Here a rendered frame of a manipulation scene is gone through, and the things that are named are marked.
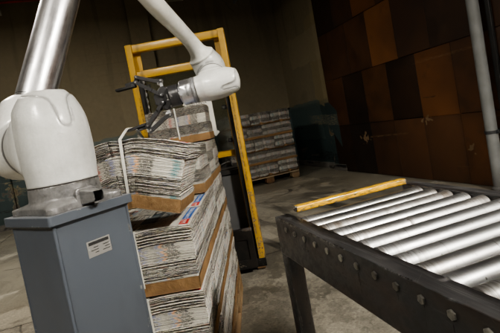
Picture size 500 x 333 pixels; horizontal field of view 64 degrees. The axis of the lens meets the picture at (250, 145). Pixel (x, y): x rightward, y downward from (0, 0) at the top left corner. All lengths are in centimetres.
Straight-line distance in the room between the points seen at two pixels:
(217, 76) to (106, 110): 714
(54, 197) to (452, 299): 78
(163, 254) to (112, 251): 43
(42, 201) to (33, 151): 11
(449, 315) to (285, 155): 667
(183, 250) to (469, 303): 93
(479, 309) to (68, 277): 75
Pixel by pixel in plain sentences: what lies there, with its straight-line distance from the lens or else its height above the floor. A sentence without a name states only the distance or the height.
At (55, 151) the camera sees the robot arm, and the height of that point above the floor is 113.
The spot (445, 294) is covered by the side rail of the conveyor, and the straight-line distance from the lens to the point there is 72.
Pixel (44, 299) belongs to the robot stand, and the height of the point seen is 81.
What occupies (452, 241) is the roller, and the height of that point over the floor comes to 80.
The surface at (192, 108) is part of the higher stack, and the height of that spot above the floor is 127.
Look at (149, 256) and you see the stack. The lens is 142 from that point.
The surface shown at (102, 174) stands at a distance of 137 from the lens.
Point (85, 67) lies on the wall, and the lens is 859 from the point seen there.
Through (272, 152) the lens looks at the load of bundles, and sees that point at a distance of 720.
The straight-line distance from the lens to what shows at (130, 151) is 134.
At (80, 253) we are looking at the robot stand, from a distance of 96.
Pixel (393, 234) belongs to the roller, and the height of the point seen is 80.
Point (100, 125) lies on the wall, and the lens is 844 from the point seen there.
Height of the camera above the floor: 111
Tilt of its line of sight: 3 degrees down
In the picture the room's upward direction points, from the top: 10 degrees counter-clockwise
